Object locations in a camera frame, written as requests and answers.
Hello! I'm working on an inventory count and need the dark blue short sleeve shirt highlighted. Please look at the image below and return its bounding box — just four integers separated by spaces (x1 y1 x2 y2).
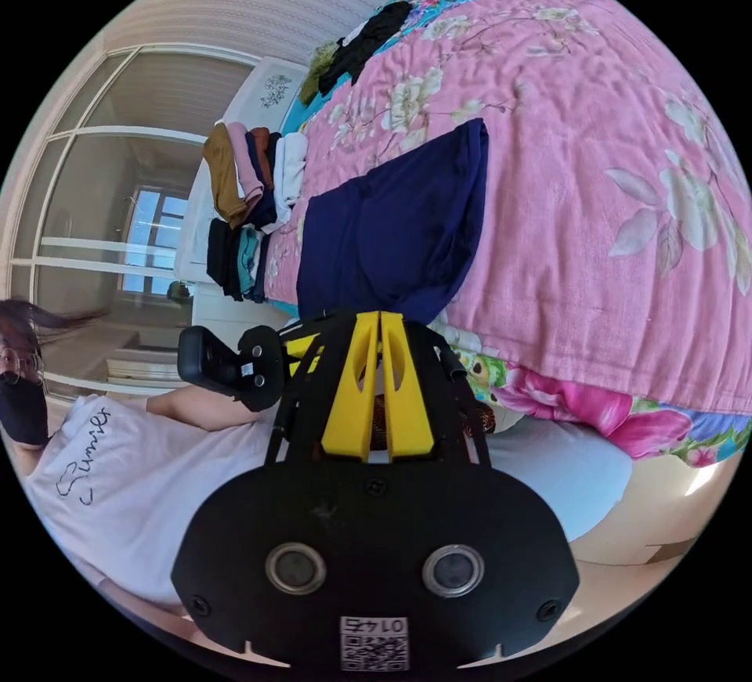
295 117 490 326

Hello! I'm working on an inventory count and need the heap of black clothes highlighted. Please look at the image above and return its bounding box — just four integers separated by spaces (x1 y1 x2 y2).
298 0 414 105

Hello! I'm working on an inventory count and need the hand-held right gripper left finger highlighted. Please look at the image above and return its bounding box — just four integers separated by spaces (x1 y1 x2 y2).
321 311 381 456

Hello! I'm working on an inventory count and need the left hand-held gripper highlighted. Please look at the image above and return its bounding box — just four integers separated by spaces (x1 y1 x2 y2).
234 315 330 413

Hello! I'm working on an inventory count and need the window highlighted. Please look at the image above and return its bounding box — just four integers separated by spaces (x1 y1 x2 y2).
120 186 190 295

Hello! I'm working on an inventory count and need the person's body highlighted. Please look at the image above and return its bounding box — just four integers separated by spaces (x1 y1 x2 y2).
0 297 633 636

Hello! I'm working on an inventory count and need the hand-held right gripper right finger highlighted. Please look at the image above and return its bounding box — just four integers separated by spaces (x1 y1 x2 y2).
381 311 436 457

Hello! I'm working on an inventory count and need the person's left forearm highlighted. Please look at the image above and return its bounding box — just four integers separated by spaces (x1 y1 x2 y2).
145 382 280 432

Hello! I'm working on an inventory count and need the bed with pink floral quilt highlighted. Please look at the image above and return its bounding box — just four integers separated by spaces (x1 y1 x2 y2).
258 0 752 469

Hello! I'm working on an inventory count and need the pile of clothes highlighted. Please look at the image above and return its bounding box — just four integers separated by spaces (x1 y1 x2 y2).
202 121 309 305

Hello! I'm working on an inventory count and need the white framed glass door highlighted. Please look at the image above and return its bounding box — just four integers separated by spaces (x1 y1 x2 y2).
9 45 261 399

